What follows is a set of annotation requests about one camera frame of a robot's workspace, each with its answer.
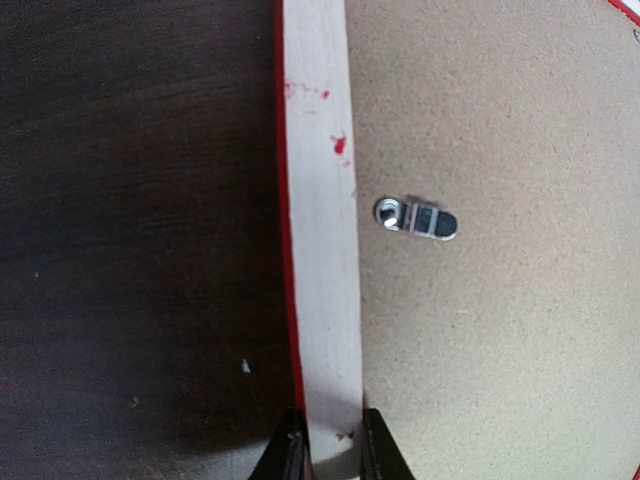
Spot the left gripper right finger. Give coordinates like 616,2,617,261
360,408,415,480

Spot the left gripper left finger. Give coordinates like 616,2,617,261
249,408,306,480

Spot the brown backing board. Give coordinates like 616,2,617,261
347,1,639,479

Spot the wooden picture frame red edge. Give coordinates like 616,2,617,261
276,1,639,479

